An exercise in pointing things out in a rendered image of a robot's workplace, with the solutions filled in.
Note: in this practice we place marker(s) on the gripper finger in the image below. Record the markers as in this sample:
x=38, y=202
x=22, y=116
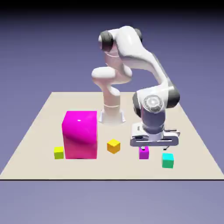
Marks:
x=165, y=148
x=143, y=148

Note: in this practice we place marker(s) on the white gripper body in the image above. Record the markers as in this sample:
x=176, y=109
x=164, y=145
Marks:
x=171, y=140

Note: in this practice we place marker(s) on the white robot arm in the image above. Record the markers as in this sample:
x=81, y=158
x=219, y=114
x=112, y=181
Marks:
x=133, y=45

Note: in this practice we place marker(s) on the small purple cube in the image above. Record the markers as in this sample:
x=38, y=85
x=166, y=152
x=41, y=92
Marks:
x=144, y=154

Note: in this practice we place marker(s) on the small cyan cube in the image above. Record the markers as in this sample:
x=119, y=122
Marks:
x=167, y=161

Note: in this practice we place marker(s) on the small orange cube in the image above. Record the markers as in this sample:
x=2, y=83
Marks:
x=113, y=147

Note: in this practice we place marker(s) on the small yellow-green cube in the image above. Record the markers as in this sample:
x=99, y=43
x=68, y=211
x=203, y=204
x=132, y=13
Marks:
x=59, y=153

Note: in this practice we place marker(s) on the large magenta box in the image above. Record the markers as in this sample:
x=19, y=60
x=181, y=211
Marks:
x=79, y=134

